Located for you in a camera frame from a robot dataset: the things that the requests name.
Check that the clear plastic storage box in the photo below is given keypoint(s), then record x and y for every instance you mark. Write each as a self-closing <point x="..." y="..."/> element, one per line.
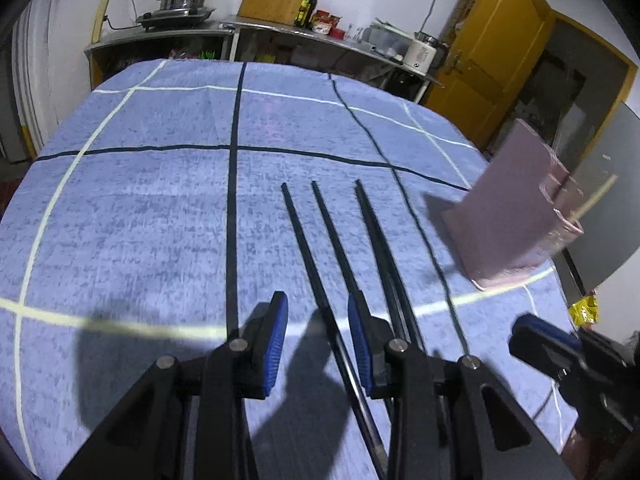
<point x="390" y="40"/>

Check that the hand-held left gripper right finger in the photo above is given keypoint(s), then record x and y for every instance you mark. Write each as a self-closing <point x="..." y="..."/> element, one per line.
<point x="359" y="345"/>

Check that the low steel kitchen shelf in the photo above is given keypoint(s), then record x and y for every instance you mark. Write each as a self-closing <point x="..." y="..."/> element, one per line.
<point x="150" y="37"/>

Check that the black induction cooker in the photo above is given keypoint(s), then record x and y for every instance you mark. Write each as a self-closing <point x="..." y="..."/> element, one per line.
<point x="175" y="17"/>

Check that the yellow wooden door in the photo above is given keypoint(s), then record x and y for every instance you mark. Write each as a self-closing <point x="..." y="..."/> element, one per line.
<point x="490" y="60"/>

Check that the yellow wooden door frame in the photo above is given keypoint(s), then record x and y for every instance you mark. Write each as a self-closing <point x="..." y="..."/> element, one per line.
<point x="590" y="35"/>

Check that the light wooden chopstick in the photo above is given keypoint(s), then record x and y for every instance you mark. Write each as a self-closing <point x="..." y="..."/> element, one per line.
<point x="597" y="195"/>

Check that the yellow wooden stick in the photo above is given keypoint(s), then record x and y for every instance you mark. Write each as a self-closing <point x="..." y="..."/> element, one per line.
<point x="99" y="20"/>

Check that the tall steel kitchen table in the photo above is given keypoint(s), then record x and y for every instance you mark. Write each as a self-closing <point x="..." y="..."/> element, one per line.
<point x="300" y="35"/>

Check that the red plastic container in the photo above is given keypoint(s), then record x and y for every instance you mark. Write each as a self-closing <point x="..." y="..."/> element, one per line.
<point x="338" y="32"/>

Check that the wall calendar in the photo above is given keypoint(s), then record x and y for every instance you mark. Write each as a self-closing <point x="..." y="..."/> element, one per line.
<point x="470" y="0"/>

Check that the clear drinking glass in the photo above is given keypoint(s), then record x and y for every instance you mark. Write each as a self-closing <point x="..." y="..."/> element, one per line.
<point x="356" y="33"/>

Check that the pink plastic utensil holder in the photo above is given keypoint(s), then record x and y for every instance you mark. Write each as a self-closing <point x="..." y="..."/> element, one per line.
<point x="510" y="200"/>

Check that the white electric kettle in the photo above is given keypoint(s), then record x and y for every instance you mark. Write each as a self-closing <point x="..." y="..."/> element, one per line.
<point x="420" y="55"/>

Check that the yellow plastic bag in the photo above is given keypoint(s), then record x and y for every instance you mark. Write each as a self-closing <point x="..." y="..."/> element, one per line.
<point x="585" y="310"/>

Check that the red lid sauce jar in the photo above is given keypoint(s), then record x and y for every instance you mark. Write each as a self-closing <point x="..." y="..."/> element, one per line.
<point x="325" y="22"/>

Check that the blue checked blanket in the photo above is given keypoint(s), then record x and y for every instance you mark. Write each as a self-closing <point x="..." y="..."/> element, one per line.
<point x="150" y="210"/>

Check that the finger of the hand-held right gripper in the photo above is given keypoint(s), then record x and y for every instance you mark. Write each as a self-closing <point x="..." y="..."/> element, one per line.
<point x="540" y="342"/>

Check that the black chopstick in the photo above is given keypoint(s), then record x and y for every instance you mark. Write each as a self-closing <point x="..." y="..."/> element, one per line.
<point x="305" y="250"/>
<point x="389" y="285"/>
<point x="332" y="235"/>
<point x="401" y="285"/>

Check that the grey refrigerator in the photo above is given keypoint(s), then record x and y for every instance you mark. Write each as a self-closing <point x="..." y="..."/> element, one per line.
<point x="610" y="220"/>

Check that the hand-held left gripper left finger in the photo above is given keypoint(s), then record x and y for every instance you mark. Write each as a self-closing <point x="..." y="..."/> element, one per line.
<point x="275" y="345"/>

